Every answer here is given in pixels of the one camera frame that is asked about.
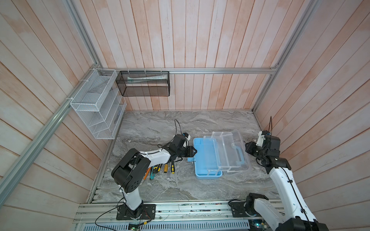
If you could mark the aluminium frame rail left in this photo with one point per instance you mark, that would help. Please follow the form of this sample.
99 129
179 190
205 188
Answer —
18 170

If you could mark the aluminium frame rail right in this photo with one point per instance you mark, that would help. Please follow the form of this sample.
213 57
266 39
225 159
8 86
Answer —
309 10

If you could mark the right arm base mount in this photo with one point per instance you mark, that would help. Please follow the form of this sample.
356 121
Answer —
239 209

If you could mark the black yellow phillips screwdriver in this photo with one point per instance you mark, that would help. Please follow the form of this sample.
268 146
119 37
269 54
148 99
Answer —
172 167

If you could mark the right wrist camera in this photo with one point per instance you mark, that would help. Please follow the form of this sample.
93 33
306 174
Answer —
261 137

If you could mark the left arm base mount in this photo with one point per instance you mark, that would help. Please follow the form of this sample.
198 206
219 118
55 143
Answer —
138 212

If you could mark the blue plastic tool box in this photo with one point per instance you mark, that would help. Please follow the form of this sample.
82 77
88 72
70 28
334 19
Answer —
222 153

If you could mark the yellow black utility knife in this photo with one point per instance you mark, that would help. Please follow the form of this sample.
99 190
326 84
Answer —
157 168

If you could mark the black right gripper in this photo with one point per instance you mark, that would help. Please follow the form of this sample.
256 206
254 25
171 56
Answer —
249 147

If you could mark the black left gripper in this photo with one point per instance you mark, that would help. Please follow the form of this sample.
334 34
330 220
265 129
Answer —
190 153

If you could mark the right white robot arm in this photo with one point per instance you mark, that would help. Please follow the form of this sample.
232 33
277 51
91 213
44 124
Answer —
297 216

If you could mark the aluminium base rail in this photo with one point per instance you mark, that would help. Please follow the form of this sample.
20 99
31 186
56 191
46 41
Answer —
182 215

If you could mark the black wire mesh basket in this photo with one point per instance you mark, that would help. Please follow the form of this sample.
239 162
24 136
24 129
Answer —
144 83

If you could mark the aluminium frame rail back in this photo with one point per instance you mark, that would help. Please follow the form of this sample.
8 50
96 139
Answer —
220 70

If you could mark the aluminium frame rail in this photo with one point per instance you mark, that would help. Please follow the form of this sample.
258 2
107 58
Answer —
220 70
18 170
309 10

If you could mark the orange pencil tool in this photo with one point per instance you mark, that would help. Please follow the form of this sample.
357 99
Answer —
146 174

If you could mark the teal utility knife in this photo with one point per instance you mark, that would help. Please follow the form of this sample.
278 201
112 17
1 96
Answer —
152 174

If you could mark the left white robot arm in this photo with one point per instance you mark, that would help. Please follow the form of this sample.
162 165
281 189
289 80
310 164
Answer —
130 171

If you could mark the white wire mesh shelf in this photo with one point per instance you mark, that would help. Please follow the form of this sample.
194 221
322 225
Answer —
99 104

